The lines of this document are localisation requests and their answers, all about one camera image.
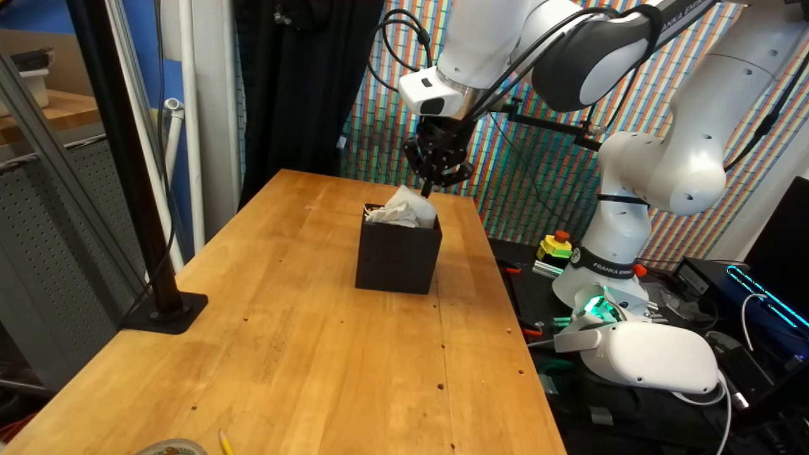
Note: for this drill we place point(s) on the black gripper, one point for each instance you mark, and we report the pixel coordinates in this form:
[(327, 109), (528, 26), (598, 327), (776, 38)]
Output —
[(442, 143)]

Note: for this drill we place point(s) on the white cloth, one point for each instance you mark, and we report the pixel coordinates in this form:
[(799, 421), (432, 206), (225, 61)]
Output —
[(406, 211)]

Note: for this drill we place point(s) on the black perforated box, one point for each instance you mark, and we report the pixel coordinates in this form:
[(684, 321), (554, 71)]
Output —
[(396, 262)]

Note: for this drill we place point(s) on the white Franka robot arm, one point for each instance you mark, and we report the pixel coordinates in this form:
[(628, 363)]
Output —
[(698, 169)]

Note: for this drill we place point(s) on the black electronics box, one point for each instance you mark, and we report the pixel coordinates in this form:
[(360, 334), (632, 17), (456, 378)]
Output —
[(703, 282)]

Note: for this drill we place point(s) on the black box with blue edges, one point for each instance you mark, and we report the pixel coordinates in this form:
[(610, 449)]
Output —
[(773, 319)]

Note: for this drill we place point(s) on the striped patterned backdrop panel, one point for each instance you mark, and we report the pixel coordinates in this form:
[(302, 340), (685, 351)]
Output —
[(521, 203)]

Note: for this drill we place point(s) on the black curtain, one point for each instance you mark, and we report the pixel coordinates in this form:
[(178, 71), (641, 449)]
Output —
[(305, 85)]

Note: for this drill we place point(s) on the white VR headset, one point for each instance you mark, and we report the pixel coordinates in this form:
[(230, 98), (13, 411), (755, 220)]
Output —
[(648, 358)]

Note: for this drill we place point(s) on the black bag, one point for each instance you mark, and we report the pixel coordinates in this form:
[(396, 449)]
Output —
[(632, 421)]

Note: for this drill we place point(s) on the yellow pencil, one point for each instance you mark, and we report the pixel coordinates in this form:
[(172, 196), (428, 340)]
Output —
[(225, 445)]

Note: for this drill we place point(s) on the black flat screen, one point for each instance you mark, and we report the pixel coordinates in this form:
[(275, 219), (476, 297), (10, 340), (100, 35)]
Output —
[(784, 244)]

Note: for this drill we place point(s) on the grey tape roll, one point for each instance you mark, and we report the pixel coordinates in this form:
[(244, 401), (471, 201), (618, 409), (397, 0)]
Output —
[(167, 449)]

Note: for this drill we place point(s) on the wooden side bench top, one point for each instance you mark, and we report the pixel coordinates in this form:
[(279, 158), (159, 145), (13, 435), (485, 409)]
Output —
[(58, 109)]

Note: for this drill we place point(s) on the grey perforated panel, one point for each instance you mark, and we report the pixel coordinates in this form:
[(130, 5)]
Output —
[(40, 280)]

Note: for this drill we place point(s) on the white plastic bin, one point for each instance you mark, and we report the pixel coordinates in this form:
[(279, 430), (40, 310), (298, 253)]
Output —
[(35, 85)]

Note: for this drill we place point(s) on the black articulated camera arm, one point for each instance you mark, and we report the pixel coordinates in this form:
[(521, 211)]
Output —
[(547, 126)]

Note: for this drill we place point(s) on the black pole with base plate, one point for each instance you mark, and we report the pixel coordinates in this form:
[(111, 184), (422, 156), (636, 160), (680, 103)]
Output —
[(133, 169)]

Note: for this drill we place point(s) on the aluminium frame post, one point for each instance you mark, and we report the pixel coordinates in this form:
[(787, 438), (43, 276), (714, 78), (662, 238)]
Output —
[(139, 85)]

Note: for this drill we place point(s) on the grey slanted frame bar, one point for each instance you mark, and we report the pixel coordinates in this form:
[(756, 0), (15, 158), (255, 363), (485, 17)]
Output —
[(50, 156)]

